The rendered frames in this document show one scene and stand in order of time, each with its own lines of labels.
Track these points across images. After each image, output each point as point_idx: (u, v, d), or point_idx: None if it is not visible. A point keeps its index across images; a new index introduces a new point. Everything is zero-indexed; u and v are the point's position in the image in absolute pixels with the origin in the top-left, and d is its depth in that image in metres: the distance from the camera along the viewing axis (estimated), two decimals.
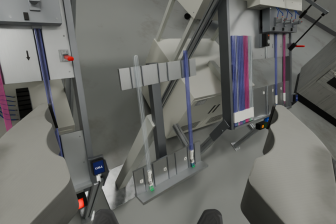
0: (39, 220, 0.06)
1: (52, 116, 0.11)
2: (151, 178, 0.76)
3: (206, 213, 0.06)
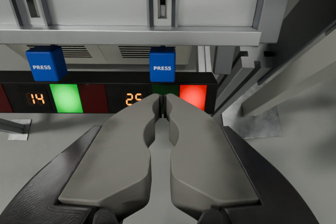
0: (111, 200, 0.06)
1: (160, 106, 0.12)
2: None
3: (206, 213, 0.06)
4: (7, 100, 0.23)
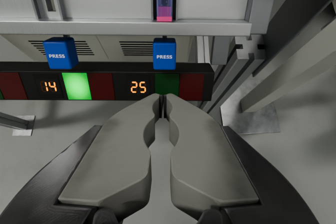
0: (111, 200, 0.06)
1: (160, 106, 0.12)
2: None
3: (206, 213, 0.06)
4: (23, 88, 0.25)
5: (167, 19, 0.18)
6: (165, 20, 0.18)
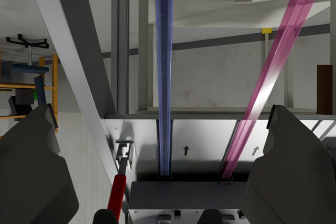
0: (39, 220, 0.06)
1: (52, 116, 0.11)
2: None
3: (206, 213, 0.06)
4: None
5: None
6: None
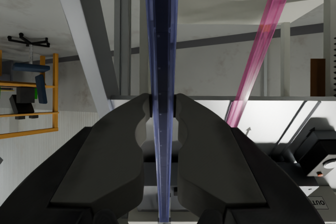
0: (104, 200, 0.06)
1: (150, 106, 0.12)
2: None
3: (206, 213, 0.06)
4: None
5: None
6: None
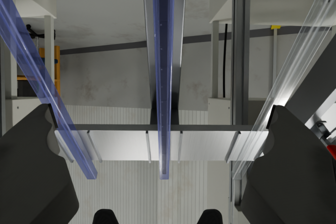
0: (39, 220, 0.06)
1: (52, 116, 0.11)
2: None
3: (206, 213, 0.06)
4: None
5: None
6: None
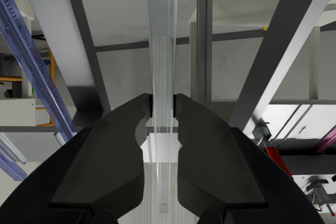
0: (104, 200, 0.06)
1: (150, 106, 0.12)
2: None
3: (206, 213, 0.06)
4: None
5: None
6: None
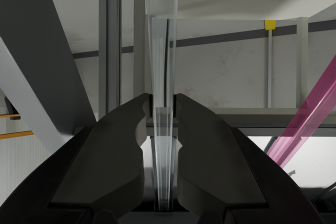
0: (104, 200, 0.06)
1: (150, 106, 0.12)
2: None
3: (206, 213, 0.06)
4: None
5: None
6: None
